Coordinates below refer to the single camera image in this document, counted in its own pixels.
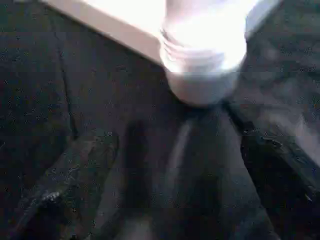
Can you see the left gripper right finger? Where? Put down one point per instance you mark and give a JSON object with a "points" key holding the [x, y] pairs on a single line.
{"points": [[282, 187]]}

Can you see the white plastic table leg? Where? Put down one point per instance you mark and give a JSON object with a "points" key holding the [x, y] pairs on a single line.
{"points": [[200, 37]]}

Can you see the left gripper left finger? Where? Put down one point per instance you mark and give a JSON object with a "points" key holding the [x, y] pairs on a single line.
{"points": [[62, 187]]}

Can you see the white plastic table top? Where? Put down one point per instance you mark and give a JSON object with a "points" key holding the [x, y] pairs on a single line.
{"points": [[200, 87]]}

